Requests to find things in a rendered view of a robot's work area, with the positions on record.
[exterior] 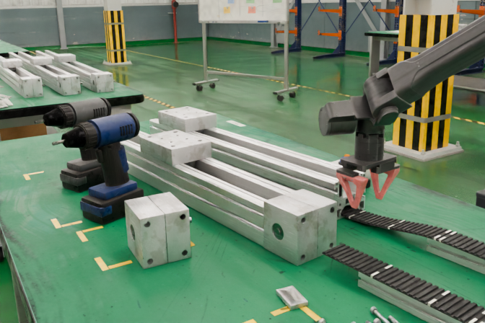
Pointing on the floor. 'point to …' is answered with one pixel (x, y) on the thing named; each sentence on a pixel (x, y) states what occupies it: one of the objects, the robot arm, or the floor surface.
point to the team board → (244, 3)
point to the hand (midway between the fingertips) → (366, 199)
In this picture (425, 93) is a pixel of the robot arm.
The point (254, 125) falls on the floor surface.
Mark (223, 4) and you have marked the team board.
